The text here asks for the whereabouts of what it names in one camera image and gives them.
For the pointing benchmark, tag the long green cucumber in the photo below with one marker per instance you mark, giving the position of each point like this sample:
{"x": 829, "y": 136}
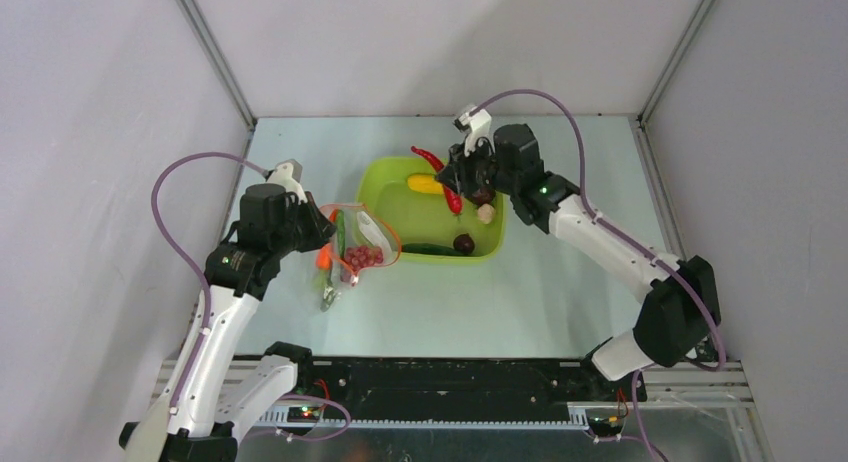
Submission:
{"x": 333, "y": 277}

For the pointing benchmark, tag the dark purple mangosteen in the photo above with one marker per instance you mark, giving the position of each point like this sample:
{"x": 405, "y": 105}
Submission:
{"x": 482, "y": 196}

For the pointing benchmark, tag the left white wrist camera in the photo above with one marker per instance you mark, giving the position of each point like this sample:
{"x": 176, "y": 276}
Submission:
{"x": 286, "y": 176}

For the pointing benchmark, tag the lime green plastic basin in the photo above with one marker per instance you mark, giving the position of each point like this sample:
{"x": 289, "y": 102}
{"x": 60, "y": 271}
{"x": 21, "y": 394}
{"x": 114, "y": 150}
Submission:
{"x": 419, "y": 218}

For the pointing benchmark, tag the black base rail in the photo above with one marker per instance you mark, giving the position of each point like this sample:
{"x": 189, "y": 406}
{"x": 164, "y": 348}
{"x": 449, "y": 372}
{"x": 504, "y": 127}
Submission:
{"x": 462, "y": 390}

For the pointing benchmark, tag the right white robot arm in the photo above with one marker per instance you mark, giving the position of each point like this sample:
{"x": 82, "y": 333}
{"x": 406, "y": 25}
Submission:
{"x": 678, "y": 298}

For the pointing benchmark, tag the orange carrot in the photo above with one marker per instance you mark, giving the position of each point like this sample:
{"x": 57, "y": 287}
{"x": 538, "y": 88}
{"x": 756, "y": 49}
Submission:
{"x": 324, "y": 259}

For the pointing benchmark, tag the yellow corn cob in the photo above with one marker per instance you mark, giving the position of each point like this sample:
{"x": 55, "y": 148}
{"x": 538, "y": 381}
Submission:
{"x": 425, "y": 184}

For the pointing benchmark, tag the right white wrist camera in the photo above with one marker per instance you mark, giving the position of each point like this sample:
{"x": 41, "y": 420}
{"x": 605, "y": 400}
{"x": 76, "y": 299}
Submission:
{"x": 474, "y": 123}

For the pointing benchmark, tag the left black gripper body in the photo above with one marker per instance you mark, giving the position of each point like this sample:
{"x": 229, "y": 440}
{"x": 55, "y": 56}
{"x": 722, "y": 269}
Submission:
{"x": 303, "y": 231}

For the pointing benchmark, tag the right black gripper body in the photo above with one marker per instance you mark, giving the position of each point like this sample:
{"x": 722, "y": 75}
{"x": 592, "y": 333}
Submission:
{"x": 457, "y": 174}

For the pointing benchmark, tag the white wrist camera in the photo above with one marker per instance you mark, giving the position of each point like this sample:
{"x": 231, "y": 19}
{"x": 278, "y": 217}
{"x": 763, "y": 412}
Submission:
{"x": 286, "y": 176}
{"x": 474, "y": 123}

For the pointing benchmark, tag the short dark green cucumber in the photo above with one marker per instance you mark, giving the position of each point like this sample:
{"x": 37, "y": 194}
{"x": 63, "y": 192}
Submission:
{"x": 429, "y": 249}

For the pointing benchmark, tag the white garlic bulb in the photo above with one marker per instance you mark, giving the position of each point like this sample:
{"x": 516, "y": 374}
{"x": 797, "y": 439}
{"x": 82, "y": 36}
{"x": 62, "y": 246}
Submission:
{"x": 486, "y": 213}

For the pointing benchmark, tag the dark red small fruit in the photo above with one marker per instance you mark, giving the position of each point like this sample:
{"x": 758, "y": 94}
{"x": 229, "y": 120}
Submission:
{"x": 464, "y": 244}

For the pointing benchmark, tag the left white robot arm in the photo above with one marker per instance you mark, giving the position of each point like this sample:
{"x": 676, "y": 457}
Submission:
{"x": 192, "y": 420}

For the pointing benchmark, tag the clear zip bag orange zipper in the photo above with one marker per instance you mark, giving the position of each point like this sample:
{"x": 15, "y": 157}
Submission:
{"x": 361, "y": 242}

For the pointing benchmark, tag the red grape bunch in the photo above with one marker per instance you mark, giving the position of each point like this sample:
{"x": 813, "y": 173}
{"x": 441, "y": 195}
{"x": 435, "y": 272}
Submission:
{"x": 360, "y": 257}

